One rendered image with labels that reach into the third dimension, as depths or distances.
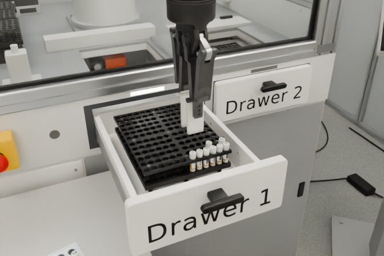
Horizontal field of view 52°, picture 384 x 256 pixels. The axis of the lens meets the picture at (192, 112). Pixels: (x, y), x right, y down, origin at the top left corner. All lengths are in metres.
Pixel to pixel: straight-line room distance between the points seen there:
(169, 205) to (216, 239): 0.69
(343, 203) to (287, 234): 0.66
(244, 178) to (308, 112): 0.56
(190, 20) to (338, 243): 1.44
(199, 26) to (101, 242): 0.44
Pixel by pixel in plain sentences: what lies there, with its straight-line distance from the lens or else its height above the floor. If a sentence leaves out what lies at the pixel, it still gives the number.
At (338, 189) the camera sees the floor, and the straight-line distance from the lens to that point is 2.19.
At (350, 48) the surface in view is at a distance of 2.74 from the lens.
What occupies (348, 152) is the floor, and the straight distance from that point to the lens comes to 2.49.
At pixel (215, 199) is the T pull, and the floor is 0.91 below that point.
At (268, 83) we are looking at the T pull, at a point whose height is 0.91.
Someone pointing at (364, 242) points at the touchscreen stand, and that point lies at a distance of 1.89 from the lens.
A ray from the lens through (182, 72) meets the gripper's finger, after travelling 0.66.
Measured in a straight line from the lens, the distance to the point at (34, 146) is 0.91.
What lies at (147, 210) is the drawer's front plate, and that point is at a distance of 0.62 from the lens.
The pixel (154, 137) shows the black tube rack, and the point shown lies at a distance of 0.80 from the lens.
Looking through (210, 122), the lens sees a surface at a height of 0.88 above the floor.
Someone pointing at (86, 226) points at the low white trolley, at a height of 0.76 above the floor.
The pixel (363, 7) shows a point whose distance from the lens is 2.65.
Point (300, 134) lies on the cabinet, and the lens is 1.22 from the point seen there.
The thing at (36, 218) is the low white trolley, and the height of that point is 0.76.
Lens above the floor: 1.33
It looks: 29 degrees down
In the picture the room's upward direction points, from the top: straight up
